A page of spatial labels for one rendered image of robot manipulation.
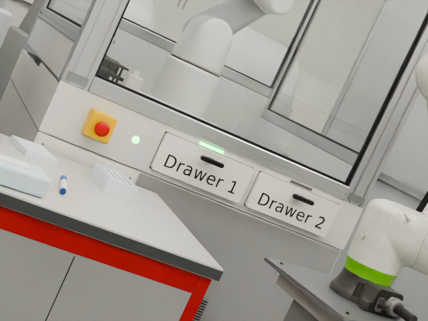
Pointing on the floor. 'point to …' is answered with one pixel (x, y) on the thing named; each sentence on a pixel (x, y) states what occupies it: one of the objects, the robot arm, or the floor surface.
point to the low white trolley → (95, 253)
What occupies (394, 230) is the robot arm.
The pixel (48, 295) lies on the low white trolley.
